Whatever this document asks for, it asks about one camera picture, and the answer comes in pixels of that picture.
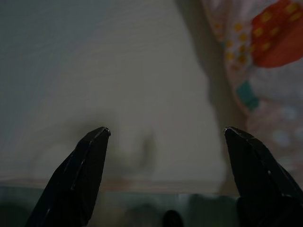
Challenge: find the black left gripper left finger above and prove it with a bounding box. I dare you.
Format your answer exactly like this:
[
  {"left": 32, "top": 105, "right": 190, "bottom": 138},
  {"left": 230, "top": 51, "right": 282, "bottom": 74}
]
[{"left": 23, "top": 126, "right": 112, "bottom": 227}]

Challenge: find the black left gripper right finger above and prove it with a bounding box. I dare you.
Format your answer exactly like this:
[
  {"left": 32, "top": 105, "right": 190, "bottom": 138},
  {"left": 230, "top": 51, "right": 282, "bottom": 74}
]
[{"left": 223, "top": 126, "right": 303, "bottom": 227}]

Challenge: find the pink patterned pillow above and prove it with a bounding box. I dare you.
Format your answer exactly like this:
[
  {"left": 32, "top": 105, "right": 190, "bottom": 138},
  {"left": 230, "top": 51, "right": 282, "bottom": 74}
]
[{"left": 201, "top": 0, "right": 303, "bottom": 190}]

